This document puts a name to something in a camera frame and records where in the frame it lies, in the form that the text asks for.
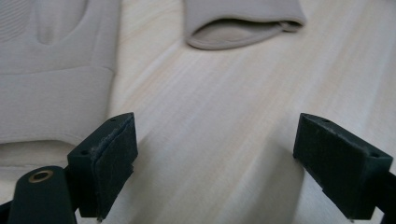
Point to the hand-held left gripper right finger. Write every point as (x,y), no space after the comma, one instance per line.
(342,168)

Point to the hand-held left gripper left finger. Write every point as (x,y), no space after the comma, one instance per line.
(106,161)

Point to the beige knitted garment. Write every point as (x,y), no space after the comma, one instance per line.
(46,93)

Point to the beige garment with cuff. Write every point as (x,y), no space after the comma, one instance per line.
(243,9)

